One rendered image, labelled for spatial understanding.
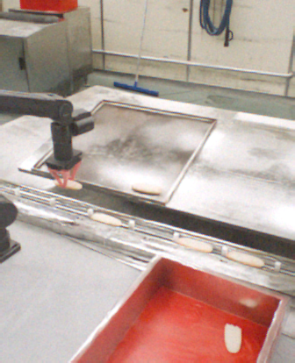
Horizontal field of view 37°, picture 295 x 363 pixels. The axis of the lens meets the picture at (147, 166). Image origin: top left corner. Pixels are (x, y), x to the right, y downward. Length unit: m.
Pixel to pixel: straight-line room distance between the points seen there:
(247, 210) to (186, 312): 0.38
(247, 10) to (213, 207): 3.65
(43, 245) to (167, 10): 4.05
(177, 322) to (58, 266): 0.37
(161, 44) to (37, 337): 4.40
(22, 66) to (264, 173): 2.98
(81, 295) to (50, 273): 0.12
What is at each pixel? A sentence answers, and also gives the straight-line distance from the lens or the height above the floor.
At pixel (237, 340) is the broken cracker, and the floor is 0.83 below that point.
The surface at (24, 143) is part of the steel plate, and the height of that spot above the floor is 0.82.
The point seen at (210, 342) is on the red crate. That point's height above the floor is 0.82.
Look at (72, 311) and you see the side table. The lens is 1.12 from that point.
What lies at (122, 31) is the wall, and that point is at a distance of 5.37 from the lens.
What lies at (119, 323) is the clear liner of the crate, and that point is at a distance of 0.99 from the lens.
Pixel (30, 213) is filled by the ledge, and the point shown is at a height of 0.86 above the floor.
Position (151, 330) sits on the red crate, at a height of 0.82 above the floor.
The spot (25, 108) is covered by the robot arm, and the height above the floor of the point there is 1.22.
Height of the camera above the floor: 1.62
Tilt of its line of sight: 29 degrees down
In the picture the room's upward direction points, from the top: straight up
